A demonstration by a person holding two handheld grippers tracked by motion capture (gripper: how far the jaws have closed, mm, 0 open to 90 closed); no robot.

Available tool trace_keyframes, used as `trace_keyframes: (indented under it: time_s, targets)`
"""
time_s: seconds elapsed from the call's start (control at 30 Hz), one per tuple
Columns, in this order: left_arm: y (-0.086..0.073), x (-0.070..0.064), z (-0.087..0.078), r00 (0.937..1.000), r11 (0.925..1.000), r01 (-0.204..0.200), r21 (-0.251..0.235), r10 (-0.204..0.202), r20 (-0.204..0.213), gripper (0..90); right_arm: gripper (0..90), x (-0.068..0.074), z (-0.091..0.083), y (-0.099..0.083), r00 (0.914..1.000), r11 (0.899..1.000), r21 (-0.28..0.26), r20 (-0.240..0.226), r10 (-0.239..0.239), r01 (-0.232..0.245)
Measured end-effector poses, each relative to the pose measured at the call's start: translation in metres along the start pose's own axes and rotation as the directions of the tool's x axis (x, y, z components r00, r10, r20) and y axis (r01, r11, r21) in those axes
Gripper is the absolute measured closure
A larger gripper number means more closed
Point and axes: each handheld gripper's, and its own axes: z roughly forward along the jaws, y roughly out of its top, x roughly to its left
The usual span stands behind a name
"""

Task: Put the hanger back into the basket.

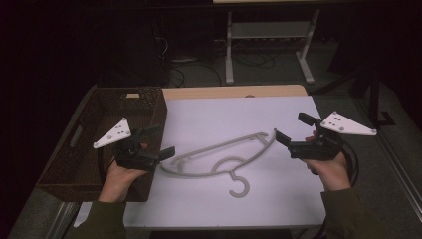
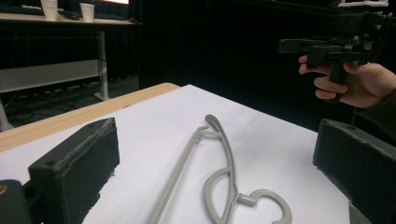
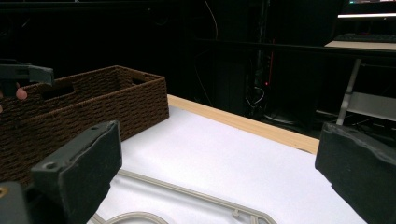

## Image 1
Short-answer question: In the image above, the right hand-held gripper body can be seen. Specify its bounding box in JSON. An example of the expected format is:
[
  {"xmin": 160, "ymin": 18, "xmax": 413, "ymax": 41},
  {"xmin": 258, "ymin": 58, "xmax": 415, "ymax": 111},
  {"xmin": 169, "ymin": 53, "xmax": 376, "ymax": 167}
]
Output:
[{"xmin": 288, "ymin": 111, "xmax": 378, "ymax": 162}]

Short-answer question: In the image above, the grey plastic clothes hanger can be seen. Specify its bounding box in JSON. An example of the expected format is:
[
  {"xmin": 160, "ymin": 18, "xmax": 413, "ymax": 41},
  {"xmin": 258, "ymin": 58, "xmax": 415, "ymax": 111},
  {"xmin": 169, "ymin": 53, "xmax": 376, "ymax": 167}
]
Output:
[{"xmin": 159, "ymin": 130, "xmax": 278, "ymax": 199}]

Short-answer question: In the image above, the black metal stand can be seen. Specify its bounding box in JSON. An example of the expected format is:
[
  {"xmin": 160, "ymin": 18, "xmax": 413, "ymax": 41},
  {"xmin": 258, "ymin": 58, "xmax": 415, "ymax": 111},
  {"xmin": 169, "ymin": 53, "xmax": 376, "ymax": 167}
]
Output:
[{"xmin": 314, "ymin": 64, "xmax": 396, "ymax": 127}]

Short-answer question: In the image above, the white metal table frame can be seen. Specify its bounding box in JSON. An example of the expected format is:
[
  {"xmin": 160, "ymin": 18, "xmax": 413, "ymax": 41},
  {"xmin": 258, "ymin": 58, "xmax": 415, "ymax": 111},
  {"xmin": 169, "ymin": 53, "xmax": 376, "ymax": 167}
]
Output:
[{"xmin": 224, "ymin": 8, "xmax": 321, "ymax": 86}]

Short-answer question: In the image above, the white table mat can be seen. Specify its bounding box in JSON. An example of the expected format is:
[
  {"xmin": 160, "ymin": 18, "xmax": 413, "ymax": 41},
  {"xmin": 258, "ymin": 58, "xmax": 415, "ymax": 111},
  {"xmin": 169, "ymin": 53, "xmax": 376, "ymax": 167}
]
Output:
[{"xmin": 122, "ymin": 96, "xmax": 328, "ymax": 231}]

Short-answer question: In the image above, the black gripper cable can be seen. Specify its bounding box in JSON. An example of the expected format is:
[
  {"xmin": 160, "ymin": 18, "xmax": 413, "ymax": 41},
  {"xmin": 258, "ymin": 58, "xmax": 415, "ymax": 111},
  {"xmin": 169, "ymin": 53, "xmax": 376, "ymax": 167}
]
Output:
[{"xmin": 340, "ymin": 140, "xmax": 360, "ymax": 187}]

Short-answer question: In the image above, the person's left hand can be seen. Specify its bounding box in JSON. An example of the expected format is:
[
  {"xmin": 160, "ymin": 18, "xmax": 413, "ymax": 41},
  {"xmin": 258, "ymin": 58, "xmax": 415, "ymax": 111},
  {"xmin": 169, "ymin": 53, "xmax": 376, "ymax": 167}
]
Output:
[{"xmin": 98, "ymin": 160, "xmax": 149, "ymax": 204}]

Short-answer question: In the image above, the brown wicker basket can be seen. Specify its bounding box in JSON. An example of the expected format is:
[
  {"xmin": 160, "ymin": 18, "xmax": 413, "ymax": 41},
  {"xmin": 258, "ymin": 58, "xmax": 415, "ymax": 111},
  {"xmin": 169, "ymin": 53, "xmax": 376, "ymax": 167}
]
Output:
[{"xmin": 35, "ymin": 86, "xmax": 169, "ymax": 204}]

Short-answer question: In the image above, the person's right hand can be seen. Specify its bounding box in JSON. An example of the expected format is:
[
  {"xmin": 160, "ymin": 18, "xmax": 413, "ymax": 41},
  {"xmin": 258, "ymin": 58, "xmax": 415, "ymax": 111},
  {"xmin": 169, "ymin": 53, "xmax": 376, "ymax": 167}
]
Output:
[{"xmin": 303, "ymin": 130, "xmax": 352, "ymax": 192}]

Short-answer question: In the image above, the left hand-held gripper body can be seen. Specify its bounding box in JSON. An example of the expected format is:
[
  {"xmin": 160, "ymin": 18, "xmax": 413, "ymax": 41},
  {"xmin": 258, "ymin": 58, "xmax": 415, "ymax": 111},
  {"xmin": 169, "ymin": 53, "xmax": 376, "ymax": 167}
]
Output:
[{"xmin": 93, "ymin": 118, "xmax": 161, "ymax": 172}]

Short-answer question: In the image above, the black floor cable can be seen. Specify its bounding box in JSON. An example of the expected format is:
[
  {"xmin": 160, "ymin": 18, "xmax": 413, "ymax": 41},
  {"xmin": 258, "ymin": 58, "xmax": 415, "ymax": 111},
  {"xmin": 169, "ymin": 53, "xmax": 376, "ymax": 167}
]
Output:
[{"xmin": 168, "ymin": 62, "xmax": 223, "ymax": 88}]

